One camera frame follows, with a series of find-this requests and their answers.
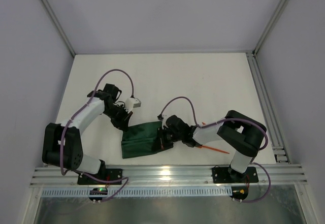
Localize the dark green cloth napkin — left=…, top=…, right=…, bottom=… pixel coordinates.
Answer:
left=121, top=121, right=163, bottom=159

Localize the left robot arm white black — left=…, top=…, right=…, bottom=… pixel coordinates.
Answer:
left=42, top=84, right=141, bottom=175

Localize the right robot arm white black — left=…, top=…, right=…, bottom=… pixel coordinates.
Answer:
left=152, top=110, right=269, bottom=182

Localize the orange plastic fork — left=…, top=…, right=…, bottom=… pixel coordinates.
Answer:
left=199, top=145, right=229, bottom=154

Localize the left black controller board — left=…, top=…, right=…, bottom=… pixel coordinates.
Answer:
left=88, top=187, right=108, bottom=203

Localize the black controller board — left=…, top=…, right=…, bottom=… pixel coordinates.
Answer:
left=88, top=187, right=108, bottom=203
left=230, top=186, right=249, bottom=202

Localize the right black controller board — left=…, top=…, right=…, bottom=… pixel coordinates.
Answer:
left=230, top=186, right=249, bottom=202

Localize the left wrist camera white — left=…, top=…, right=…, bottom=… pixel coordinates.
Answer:
left=125, top=97, right=141, bottom=113

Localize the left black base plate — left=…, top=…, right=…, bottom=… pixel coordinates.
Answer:
left=77, top=169, right=122, bottom=185

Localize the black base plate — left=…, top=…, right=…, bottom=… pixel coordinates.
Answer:
left=211, top=167, right=259, bottom=184
left=77, top=169, right=122, bottom=185

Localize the slotted grey cable duct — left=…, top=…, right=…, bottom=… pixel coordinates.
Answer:
left=41, top=186, right=231, bottom=198

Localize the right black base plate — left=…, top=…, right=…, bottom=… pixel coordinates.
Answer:
left=211, top=167, right=259, bottom=184

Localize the aluminium front rail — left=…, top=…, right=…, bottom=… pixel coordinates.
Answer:
left=29, top=164, right=307, bottom=187

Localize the right aluminium side rail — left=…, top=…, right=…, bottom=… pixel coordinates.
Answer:
left=246, top=52, right=291, bottom=164

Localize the left aluminium corner post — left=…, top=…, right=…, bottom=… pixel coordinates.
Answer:
left=39, top=0, right=76, bottom=58

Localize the aluminium corner post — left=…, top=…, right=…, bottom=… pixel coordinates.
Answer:
left=39, top=0, right=76, bottom=58
left=252, top=0, right=290, bottom=56

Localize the right aluminium corner post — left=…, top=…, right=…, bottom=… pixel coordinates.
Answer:
left=252, top=0, right=290, bottom=56

